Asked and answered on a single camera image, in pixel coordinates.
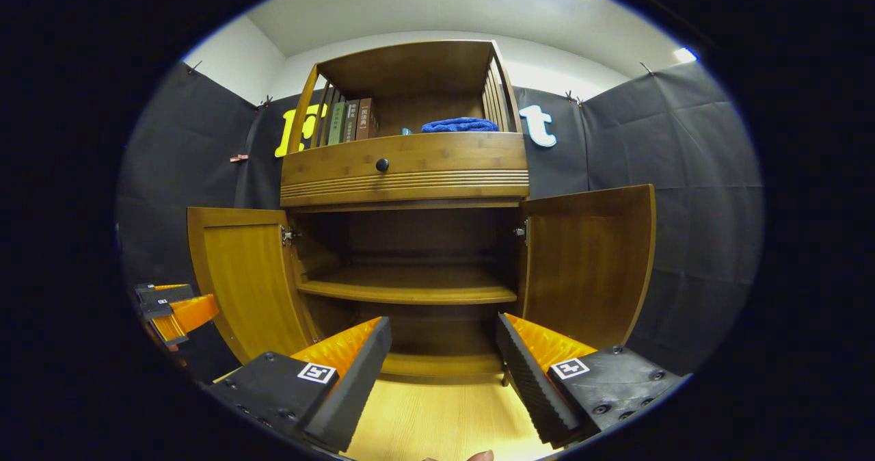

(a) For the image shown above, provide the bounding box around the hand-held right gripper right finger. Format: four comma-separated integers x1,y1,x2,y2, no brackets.
496,313,686,449

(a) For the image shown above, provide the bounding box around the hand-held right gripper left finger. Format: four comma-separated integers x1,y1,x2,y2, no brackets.
205,316,393,453

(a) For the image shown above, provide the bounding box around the wooden cabinet door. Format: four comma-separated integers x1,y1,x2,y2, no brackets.
516,184,657,352
187,206,320,366

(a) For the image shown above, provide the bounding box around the wooden double-door shoe cabinet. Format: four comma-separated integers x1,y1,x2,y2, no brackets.
187,40,657,385

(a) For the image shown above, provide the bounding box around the wooden inner cabinet shelf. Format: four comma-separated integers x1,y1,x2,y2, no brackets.
297,264,519,305

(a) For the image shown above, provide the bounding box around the black backdrop cloth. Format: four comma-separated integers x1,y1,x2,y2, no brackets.
116,61,765,380

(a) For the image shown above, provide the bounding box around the green book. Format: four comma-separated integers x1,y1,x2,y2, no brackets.
327,101,347,146

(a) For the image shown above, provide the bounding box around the reddish brown book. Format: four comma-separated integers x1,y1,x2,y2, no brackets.
355,98,380,141

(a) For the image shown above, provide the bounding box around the folded blue towel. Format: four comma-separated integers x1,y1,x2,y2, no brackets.
421,117,500,134

